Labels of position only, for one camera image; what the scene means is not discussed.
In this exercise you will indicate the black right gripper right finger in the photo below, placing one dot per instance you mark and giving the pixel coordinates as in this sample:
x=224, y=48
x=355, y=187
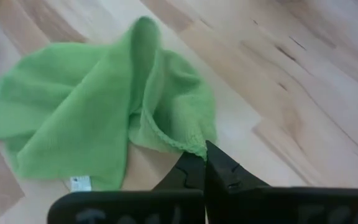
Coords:
x=259, y=205

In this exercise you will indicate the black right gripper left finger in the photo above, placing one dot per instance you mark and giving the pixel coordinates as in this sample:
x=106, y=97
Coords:
x=135, y=207

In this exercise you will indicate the green microfiber towel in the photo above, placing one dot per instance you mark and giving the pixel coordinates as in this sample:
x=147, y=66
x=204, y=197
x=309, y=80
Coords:
x=82, y=102

